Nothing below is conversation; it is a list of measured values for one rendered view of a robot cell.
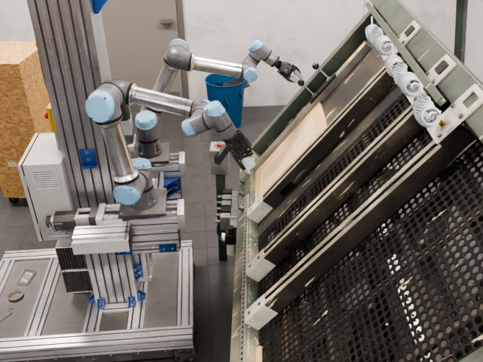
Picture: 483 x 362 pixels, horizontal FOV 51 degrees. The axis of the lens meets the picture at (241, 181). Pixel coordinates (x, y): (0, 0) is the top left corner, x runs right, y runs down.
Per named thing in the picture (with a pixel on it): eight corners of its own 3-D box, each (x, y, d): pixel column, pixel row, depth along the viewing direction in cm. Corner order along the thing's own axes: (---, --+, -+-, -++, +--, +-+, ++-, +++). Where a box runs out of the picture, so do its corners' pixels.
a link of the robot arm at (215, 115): (202, 104, 205) (221, 96, 202) (215, 125, 211) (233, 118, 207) (199, 114, 199) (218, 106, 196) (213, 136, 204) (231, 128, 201)
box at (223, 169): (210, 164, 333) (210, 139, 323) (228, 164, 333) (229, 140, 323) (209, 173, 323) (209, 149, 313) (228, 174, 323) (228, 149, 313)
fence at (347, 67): (257, 168, 305) (252, 165, 303) (369, 45, 262) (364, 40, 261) (257, 173, 301) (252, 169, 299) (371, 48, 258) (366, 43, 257)
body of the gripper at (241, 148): (254, 156, 210) (241, 133, 204) (236, 164, 212) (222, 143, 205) (252, 146, 216) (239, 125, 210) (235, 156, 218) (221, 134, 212)
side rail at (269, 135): (264, 153, 328) (251, 144, 324) (388, 16, 279) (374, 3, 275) (264, 158, 323) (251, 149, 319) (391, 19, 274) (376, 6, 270)
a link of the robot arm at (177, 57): (165, 50, 254) (260, 67, 261) (167, 43, 263) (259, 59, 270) (163, 72, 260) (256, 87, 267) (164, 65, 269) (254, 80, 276)
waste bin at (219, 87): (248, 113, 574) (248, 66, 544) (251, 131, 538) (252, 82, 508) (205, 115, 571) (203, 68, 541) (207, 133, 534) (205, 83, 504)
